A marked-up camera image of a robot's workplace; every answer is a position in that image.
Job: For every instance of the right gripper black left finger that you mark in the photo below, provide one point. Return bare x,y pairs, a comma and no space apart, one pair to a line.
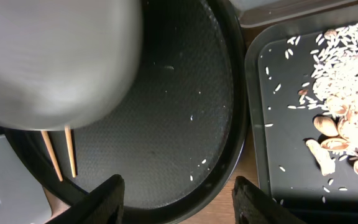
104,205

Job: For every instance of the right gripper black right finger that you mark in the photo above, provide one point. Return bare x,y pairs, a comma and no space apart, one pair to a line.
252,206

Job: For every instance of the wooden chopstick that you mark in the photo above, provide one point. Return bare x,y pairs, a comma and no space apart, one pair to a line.
51,153
70,149

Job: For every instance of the grey round plate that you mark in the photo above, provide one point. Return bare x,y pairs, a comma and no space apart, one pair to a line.
66,62

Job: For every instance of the food scraps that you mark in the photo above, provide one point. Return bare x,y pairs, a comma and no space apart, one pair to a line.
334,90

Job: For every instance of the round black tray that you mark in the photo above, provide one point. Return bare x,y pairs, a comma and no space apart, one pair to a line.
177,135

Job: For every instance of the black rectangular tray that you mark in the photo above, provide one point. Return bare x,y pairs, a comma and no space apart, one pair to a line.
277,62

